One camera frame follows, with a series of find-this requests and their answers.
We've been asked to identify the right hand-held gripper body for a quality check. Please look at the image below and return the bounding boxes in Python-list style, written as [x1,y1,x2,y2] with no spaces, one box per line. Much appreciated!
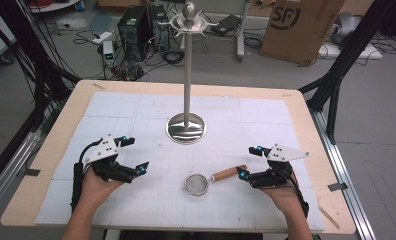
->
[247,143,310,190]

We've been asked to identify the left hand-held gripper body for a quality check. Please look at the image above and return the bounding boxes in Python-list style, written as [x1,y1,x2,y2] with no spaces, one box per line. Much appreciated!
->
[83,134,136,184]

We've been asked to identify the metal strainer with wooden handle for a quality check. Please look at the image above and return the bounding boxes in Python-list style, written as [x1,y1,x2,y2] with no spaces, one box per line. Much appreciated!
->
[183,164,249,197]

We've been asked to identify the person's left hand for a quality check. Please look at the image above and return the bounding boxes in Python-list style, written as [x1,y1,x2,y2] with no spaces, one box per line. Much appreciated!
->
[80,165,125,210]

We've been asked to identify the person's right hand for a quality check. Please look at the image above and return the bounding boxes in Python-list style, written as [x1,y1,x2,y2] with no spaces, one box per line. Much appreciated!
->
[260,172,304,218]

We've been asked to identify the white gridded mat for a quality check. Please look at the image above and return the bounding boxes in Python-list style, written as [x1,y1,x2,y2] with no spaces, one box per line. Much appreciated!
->
[34,90,325,233]

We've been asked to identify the steel hook stand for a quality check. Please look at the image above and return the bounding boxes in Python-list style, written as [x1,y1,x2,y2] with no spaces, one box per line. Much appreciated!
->
[158,1,219,145]

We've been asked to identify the white device with green display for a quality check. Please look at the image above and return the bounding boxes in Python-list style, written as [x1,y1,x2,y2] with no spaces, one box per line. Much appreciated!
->
[102,40,116,68]

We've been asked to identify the white power strip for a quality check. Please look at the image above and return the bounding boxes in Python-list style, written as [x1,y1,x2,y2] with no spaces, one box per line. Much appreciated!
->
[91,31,114,45]

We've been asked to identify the black computer tower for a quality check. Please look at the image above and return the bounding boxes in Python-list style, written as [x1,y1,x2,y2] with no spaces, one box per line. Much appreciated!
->
[117,5,154,63]
[147,3,171,53]

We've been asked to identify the white stand pole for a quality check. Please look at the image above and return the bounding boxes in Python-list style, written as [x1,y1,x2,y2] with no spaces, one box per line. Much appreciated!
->
[235,0,252,63]

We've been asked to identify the large cardboard box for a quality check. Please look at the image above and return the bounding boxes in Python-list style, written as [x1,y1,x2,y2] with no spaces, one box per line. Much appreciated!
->
[259,0,346,66]

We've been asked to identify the flat white board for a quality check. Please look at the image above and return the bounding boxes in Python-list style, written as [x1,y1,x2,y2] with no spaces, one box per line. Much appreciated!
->
[317,41,384,61]

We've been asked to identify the flat black device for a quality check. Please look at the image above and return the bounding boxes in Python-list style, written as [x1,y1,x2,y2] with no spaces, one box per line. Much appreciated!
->
[210,14,242,36]

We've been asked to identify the grey bag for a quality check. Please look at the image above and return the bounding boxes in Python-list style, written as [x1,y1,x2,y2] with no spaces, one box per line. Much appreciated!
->
[330,11,363,46]

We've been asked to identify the round white tabletop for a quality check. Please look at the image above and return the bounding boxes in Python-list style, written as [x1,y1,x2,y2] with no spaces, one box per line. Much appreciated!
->
[29,0,82,14]

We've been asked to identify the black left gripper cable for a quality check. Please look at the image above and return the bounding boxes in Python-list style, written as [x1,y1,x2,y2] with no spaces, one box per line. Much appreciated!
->
[70,139,104,214]

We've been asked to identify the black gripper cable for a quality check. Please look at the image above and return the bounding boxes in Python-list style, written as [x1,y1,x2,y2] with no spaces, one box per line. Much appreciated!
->
[70,139,104,214]
[287,173,310,219]

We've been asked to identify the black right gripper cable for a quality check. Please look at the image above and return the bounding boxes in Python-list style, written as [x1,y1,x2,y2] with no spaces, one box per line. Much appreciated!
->
[287,173,310,219]

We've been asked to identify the aluminium rail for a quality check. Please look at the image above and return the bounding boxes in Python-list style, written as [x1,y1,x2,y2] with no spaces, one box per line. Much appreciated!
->
[308,108,377,240]
[0,109,54,218]

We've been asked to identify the coiled black cable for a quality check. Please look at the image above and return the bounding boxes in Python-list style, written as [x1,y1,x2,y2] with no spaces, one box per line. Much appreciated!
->
[161,49,185,65]
[244,34,264,50]

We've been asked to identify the black metal frame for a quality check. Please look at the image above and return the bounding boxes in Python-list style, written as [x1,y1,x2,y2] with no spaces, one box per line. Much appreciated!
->
[298,0,396,145]
[0,0,82,134]

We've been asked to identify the loose black floor cables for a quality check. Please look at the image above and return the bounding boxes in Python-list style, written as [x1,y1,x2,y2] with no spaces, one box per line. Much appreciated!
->
[369,31,396,56]

